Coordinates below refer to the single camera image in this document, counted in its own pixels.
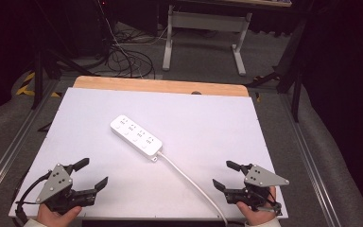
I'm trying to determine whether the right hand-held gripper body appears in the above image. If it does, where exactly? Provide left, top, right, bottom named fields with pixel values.
left=224, top=164, right=290, bottom=217

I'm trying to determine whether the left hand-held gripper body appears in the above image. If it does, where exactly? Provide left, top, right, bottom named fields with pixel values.
left=35, top=163, right=97, bottom=213

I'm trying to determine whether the white power strip cable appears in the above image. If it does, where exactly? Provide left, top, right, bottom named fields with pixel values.
left=156, top=150, right=230, bottom=227

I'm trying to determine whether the white power strip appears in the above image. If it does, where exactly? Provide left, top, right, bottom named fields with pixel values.
left=110, top=113, right=164, bottom=163

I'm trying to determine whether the person's left hand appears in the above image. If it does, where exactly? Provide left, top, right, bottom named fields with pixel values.
left=36, top=202, right=83, bottom=227

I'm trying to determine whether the person's right hand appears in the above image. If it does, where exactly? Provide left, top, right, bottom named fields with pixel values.
left=235, top=185, right=279, bottom=227

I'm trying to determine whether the white table board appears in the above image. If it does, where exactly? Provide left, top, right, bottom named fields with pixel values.
left=8, top=87, right=289, bottom=220

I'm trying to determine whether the black metal stand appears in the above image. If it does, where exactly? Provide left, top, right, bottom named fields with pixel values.
left=30, top=0, right=99, bottom=111
left=245, top=18, right=307, bottom=123

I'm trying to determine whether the yellow and black floor tape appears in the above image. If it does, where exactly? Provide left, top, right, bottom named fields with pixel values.
left=14, top=71, right=62, bottom=98

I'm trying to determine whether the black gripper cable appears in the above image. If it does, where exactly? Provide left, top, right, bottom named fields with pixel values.
left=14, top=169, right=53, bottom=225

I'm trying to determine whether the grey metal floor rail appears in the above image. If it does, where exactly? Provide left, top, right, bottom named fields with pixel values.
left=279, top=93, right=342, bottom=227
left=0, top=80, right=61, bottom=204

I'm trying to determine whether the tangle of black floor cables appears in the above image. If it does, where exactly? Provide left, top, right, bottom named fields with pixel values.
left=104, top=18, right=157, bottom=80

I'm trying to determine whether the white metal desk frame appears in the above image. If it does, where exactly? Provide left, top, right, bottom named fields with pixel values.
left=162, top=4, right=253, bottom=78

